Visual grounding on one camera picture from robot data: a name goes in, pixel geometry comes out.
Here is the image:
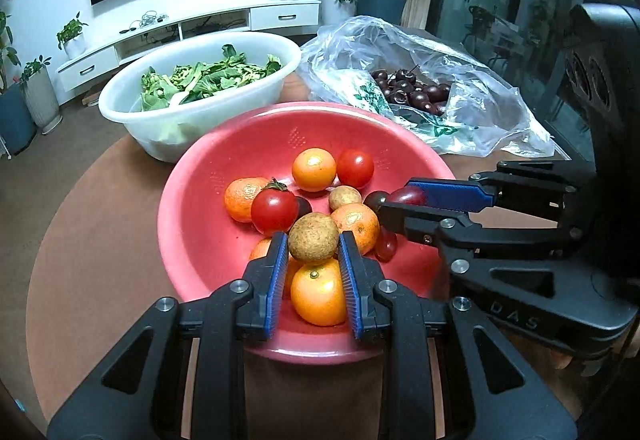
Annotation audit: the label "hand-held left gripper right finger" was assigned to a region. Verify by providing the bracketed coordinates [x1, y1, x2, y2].
[339, 231, 578, 440]

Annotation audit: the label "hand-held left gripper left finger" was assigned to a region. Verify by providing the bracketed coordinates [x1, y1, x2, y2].
[47, 231, 291, 440]

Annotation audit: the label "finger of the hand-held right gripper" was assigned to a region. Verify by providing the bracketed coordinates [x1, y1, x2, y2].
[406, 159, 597, 227]
[376, 200, 623, 308]

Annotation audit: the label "small dark red plum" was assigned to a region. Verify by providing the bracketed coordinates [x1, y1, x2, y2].
[389, 187, 428, 207]
[374, 227, 399, 262]

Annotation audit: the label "large smooth orange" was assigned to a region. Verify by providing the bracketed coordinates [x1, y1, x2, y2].
[290, 259, 348, 327]

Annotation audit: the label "yellow-brown kiwi fruit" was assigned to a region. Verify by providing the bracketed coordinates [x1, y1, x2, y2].
[288, 213, 341, 265]

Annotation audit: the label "tan speckled passion fruit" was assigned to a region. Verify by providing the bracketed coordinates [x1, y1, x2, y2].
[328, 185, 362, 212]

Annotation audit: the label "red tomato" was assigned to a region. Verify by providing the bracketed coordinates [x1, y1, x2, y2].
[250, 179, 300, 236]
[336, 149, 375, 189]

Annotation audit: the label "red plastic basin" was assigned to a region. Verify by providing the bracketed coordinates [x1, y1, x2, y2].
[157, 101, 458, 366]

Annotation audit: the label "pile of dark cherries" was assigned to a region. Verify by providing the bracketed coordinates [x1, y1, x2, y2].
[371, 65, 453, 116]

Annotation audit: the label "clear plastic bag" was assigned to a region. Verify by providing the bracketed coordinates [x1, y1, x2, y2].
[300, 15, 556, 158]

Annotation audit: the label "glass sliding door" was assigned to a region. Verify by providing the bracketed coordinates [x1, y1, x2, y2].
[430, 0, 640, 161]

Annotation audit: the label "white plastic basin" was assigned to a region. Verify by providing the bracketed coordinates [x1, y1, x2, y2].
[98, 31, 302, 163]

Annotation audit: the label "leafy green vegetables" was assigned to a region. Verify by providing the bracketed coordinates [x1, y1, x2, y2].
[140, 44, 283, 112]

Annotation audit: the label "white television cabinet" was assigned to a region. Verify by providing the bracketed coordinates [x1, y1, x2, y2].
[56, 0, 322, 84]

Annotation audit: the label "small plant in grey pot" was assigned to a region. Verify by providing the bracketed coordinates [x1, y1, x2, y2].
[20, 56, 63, 135]

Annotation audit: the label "tall plant in dark pot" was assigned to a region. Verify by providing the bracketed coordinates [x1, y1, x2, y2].
[0, 0, 37, 156]

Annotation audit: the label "tangle of cables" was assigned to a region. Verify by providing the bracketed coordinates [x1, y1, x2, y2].
[120, 10, 171, 34]

